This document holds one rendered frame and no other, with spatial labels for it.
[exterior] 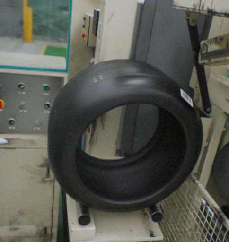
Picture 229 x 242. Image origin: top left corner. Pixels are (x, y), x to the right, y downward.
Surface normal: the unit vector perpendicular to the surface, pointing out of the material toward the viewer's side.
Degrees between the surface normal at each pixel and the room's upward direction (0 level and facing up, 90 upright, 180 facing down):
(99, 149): 90
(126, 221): 0
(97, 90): 51
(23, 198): 91
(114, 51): 90
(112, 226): 0
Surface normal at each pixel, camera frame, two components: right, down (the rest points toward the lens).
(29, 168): 0.19, 0.41
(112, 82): -0.04, -0.36
